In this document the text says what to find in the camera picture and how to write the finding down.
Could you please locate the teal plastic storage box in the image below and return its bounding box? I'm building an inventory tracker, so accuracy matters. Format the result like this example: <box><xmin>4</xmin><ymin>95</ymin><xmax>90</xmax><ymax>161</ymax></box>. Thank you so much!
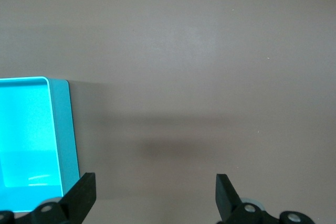
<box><xmin>0</xmin><ymin>76</ymin><xmax>80</xmax><ymax>213</ymax></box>

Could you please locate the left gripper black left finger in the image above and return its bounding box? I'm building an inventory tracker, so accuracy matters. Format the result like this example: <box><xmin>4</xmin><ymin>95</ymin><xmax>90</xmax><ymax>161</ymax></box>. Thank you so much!
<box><xmin>0</xmin><ymin>172</ymin><xmax>97</xmax><ymax>224</ymax></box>

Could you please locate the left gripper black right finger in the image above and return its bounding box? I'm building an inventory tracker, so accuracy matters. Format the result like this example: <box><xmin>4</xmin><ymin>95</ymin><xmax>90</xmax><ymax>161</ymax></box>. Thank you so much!
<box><xmin>216</xmin><ymin>173</ymin><xmax>314</xmax><ymax>224</ymax></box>

